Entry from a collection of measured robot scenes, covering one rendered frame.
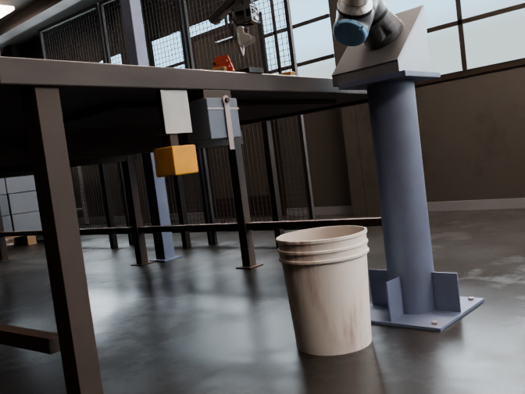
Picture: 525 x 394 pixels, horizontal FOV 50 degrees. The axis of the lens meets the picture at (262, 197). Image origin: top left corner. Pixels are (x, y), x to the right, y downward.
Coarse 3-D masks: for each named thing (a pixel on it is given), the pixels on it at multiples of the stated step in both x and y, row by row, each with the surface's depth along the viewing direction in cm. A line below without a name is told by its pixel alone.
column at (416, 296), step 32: (384, 96) 201; (384, 128) 202; (416, 128) 203; (384, 160) 204; (416, 160) 203; (384, 192) 206; (416, 192) 202; (384, 224) 209; (416, 224) 203; (416, 256) 203; (384, 288) 220; (416, 288) 204; (448, 288) 203; (384, 320) 203; (416, 320) 198; (448, 320) 194
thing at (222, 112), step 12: (192, 96) 167; (204, 96) 165; (216, 96) 169; (228, 96) 173; (192, 108) 167; (204, 108) 164; (216, 108) 166; (228, 108) 169; (192, 120) 168; (204, 120) 165; (216, 120) 166; (228, 120) 169; (192, 132) 168; (204, 132) 165; (216, 132) 166; (228, 132) 169; (240, 132) 174
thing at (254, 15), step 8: (240, 0) 186; (248, 0) 185; (232, 8) 187; (240, 8) 184; (248, 8) 183; (256, 8) 188; (232, 16) 186; (240, 16) 186; (248, 16) 184; (256, 16) 187; (240, 24) 188; (248, 24) 190
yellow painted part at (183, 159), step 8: (160, 104) 157; (160, 112) 157; (168, 136) 156; (176, 136) 158; (168, 144) 157; (176, 144) 158; (160, 152) 155; (168, 152) 153; (176, 152) 153; (184, 152) 155; (192, 152) 157; (160, 160) 155; (168, 160) 153; (176, 160) 152; (184, 160) 155; (192, 160) 157; (160, 168) 155; (168, 168) 154; (176, 168) 152; (184, 168) 155; (192, 168) 157; (160, 176) 156; (168, 176) 154
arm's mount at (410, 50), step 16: (400, 16) 208; (416, 16) 201; (416, 32) 200; (352, 48) 215; (384, 48) 200; (400, 48) 194; (416, 48) 199; (352, 64) 207; (368, 64) 200; (384, 64) 195; (400, 64) 192; (416, 64) 199; (336, 80) 211; (352, 80) 206
